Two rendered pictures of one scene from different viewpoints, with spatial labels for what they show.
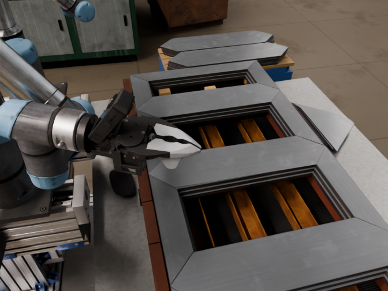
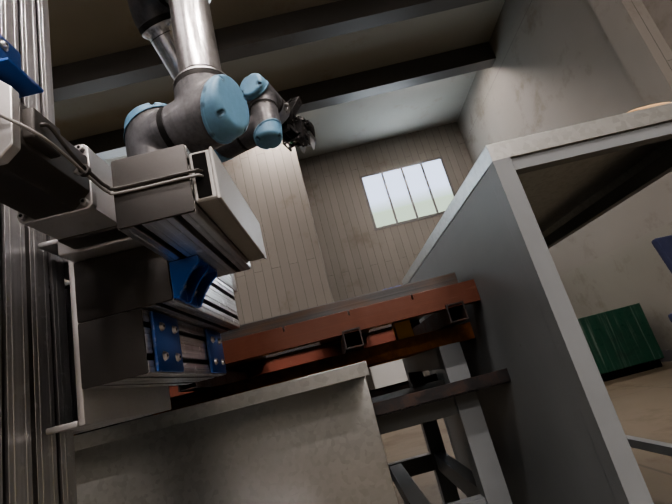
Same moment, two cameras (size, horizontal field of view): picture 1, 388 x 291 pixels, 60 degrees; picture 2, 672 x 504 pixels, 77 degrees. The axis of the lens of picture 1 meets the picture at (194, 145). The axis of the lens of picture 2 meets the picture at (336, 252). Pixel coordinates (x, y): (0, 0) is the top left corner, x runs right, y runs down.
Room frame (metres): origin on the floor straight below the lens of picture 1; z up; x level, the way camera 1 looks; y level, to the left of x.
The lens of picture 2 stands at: (0.24, 1.23, 0.65)
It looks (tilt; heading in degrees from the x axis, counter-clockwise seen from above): 17 degrees up; 280
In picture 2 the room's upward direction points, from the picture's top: 14 degrees counter-clockwise
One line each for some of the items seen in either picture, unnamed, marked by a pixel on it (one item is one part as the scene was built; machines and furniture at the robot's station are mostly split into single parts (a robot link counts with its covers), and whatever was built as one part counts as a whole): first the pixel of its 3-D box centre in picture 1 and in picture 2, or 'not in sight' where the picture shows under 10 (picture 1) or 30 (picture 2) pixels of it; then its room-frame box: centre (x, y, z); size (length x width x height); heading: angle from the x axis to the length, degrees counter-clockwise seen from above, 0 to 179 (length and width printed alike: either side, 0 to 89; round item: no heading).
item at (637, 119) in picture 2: not in sight; (506, 226); (-0.13, -0.35, 1.03); 1.30 x 0.60 x 0.04; 104
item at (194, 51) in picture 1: (224, 51); not in sight; (2.03, -0.19, 0.82); 0.80 x 0.40 x 0.06; 104
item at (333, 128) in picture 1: (328, 122); not in sight; (1.35, -0.67, 0.77); 0.45 x 0.20 x 0.04; 14
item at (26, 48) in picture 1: (22, 60); not in sight; (1.16, 0.64, 1.20); 0.13 x 0.12 x 0.14; 37
